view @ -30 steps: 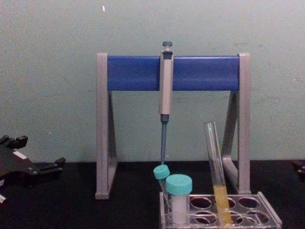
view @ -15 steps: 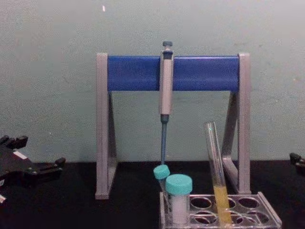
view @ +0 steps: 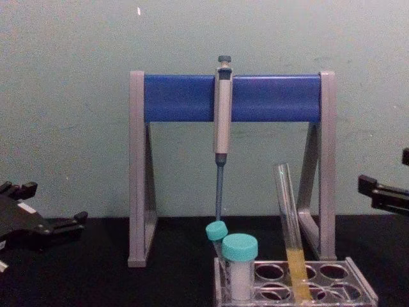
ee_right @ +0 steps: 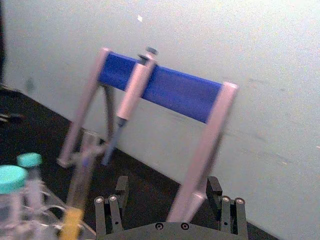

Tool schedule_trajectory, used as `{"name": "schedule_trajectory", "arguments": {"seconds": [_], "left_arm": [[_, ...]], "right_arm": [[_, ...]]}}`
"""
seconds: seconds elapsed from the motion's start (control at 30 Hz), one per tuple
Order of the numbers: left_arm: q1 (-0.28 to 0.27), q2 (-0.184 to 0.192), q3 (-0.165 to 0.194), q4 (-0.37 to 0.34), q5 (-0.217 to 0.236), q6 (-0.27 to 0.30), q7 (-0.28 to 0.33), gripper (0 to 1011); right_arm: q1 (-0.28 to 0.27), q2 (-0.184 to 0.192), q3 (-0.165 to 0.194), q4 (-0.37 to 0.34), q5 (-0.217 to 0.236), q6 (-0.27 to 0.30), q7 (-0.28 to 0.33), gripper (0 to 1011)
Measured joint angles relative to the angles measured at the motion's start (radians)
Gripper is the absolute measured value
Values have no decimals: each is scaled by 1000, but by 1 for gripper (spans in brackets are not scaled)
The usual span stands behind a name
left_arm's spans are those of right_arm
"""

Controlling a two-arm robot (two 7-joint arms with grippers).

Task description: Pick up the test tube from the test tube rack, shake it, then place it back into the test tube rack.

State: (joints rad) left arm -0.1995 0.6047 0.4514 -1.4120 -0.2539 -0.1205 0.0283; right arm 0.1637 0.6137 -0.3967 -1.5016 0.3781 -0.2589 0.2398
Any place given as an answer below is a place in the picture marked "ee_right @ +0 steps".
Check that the clear pipette with yellow end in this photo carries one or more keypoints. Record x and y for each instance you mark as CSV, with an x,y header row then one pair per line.
x,y
79,180

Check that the large clear teal-capped tube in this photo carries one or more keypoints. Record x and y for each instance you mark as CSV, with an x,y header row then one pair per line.
x,y
11,190

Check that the black table cloth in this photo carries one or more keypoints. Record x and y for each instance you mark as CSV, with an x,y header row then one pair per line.
x,y
147,185

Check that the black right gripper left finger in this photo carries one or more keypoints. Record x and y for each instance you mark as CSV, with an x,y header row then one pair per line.
x,y
113,212

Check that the silver stand with blue bar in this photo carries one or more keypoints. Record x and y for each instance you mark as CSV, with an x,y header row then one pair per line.
x,y
175,90

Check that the small clear teal-capped tube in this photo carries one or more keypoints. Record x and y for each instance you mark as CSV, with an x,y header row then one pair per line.
x,y
31,172

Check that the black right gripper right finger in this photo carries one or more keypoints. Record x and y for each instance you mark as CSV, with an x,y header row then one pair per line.
x,y
231,215

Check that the dark upright post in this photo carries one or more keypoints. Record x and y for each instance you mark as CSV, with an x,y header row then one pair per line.
x,y
2,42

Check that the grey pipette with blue tip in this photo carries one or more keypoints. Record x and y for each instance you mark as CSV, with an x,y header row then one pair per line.
x,y
132,95

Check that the clear plastic tube rack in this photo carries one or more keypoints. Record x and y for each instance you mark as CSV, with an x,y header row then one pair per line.
x,y
53,212

